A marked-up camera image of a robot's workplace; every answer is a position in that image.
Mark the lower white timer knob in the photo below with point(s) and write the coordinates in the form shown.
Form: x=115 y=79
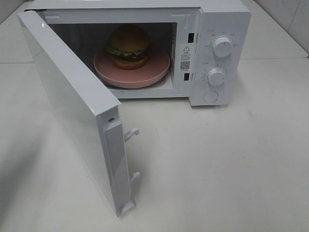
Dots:
x=216 y=76

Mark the pink round plate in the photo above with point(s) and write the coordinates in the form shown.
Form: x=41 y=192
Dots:
x=151 y=72

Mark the upper white power knob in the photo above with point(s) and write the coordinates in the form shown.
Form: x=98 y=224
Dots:
x=222 y=46

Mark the burger with lettuce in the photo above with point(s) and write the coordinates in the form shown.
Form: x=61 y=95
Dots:
x=128 y=47

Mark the round door release button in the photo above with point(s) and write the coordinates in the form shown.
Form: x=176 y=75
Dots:
x=210 y=96

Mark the white microwave door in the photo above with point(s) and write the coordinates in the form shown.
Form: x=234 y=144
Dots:
x=85 y=108

